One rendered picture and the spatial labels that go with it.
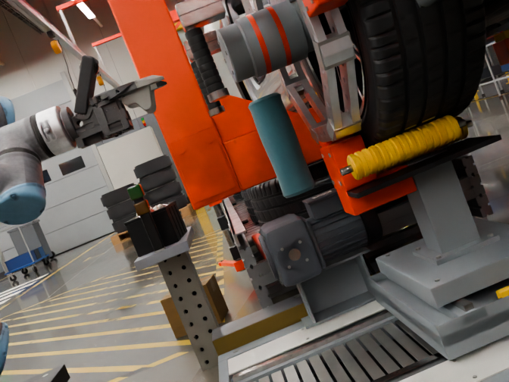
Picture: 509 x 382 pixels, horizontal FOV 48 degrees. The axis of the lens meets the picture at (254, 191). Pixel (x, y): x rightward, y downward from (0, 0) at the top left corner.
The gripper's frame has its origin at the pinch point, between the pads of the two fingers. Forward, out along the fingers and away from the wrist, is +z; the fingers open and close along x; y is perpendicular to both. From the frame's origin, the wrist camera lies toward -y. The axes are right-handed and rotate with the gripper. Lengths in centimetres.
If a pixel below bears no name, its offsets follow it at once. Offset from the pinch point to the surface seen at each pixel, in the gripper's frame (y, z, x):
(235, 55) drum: -0.4, 17.5, -10.8
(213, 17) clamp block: -6.9, 14.7, 1.7
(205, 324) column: 69, -19, -73
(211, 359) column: 80, -21, -73
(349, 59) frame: 11.2, 35.4, 8.2
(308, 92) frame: 12, 35, -36
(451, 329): 68, 35, 8
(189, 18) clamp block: -8.3, 10.3, 2.4
